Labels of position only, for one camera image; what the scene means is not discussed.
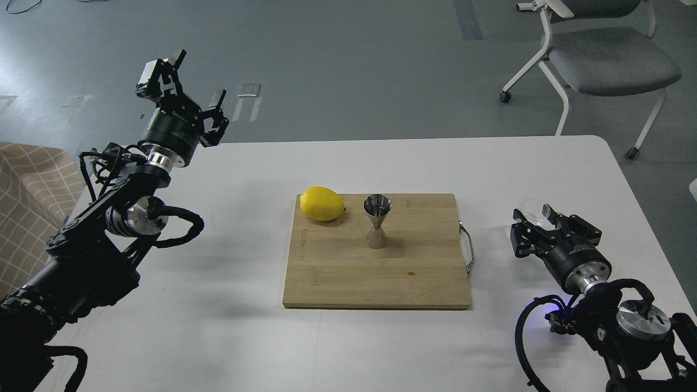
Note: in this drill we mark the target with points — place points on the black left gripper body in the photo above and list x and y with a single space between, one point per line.
175 125

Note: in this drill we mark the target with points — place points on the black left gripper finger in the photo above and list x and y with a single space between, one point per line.
213 136
160 82

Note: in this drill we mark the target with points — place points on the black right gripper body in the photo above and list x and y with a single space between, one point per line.
576 265

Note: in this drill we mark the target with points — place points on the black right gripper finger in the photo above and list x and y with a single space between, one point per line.
528 239
567 227

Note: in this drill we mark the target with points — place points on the small clear glass cup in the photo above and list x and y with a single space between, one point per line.
532 209

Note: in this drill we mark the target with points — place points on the steel double jigger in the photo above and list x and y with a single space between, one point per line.
377 207

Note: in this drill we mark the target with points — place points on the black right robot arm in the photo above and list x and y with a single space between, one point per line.
643 348

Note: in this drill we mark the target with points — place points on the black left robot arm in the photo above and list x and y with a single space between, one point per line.
94 257

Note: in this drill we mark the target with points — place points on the yellow lemon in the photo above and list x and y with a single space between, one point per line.
321 204

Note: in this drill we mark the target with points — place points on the beige checkered cloth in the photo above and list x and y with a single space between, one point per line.
40 187

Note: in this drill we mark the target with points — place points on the grey office chair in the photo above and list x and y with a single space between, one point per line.
608 61

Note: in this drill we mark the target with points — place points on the bamboo cutting board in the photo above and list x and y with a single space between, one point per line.
422 266

